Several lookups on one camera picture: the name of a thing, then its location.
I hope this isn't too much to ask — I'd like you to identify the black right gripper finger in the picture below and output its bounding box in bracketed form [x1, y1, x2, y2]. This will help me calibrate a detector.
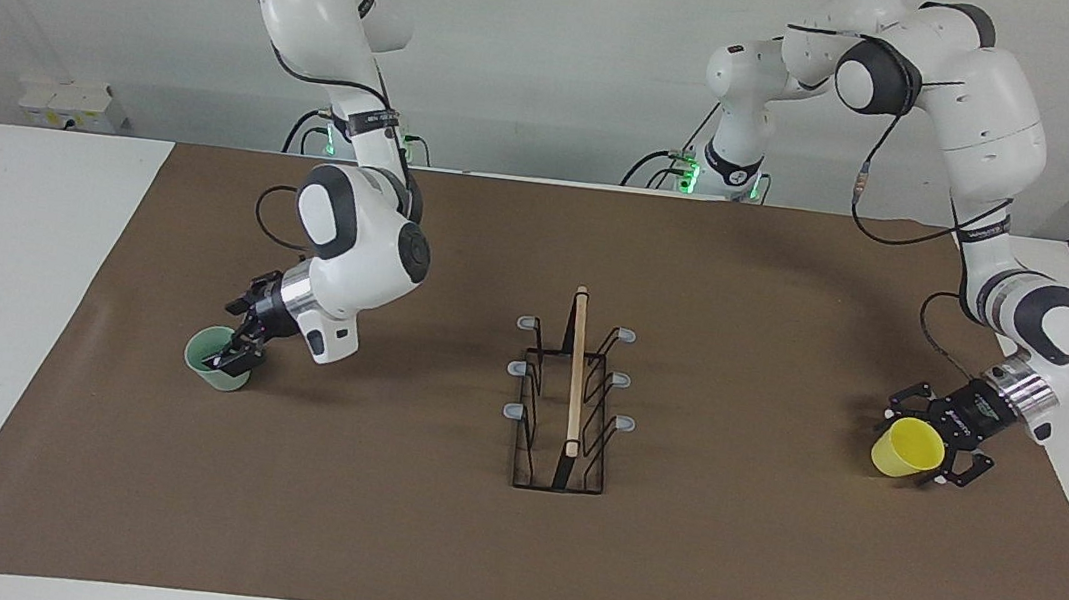
[225, 268, 275, 319]
[202, 328, 270, 383]

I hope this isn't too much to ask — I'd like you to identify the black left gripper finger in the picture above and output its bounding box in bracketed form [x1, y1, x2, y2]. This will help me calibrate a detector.
[888, 379, 963, 427]
[916, 435, 997, 494]

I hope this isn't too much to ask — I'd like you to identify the pale green plastic cup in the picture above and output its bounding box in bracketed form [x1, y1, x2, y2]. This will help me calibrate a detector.
[180, 322, 270, 397]

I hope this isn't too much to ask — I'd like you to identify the yellow plastic cup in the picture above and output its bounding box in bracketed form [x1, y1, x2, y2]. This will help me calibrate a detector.
[868, 411, 951, 484]

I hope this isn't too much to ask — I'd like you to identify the brown table mat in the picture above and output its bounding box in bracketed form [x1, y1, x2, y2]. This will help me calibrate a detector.
[0, 118, 1069, 600]

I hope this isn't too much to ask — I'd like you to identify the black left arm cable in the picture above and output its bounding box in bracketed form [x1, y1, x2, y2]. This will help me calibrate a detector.
[832, 36, 1031, 384]

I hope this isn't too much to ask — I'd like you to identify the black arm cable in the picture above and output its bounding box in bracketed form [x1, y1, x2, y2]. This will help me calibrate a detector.
[832, 36, 1031, 384]
[249, 44, 392, 260]

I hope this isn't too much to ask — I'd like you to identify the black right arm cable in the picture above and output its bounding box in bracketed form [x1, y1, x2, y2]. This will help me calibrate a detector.
[249, 44, 392, 260]

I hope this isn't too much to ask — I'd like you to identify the black right base cable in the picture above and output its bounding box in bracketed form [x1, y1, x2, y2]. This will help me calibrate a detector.
[282, 104, 336, 159]

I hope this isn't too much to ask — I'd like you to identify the black base cable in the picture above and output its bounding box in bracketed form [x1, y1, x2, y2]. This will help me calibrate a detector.
[282, 104, 336, 159]
[620, 144, 703, 197]

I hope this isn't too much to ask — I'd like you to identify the black wire cup rack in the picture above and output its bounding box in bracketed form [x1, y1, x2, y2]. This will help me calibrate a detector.
[495, 278, 652, 501]

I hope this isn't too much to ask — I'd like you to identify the black left base cable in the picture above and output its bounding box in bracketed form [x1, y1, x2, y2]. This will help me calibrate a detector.
[620, 144, 703, 197]

